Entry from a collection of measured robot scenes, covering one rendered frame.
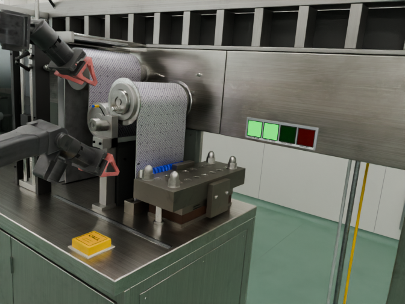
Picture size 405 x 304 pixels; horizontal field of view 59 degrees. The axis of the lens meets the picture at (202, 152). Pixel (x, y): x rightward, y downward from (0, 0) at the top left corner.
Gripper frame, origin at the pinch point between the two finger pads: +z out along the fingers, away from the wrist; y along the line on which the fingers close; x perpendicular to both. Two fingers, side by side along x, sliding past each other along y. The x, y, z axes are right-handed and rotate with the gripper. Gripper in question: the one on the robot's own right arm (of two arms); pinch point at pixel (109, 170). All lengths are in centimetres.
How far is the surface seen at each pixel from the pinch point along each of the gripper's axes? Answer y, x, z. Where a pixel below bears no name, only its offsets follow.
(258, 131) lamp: 26, 32, 29
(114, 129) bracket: -6.9, 12.7, 0.7
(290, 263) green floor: -6, 6, 207
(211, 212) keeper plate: 21.7, 0.7, 26.4
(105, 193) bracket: -8.3, -6.0, 10.1
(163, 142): 0.4, 17.0, 15.6
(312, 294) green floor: 21, -10, 184
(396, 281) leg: 72, 3, 67
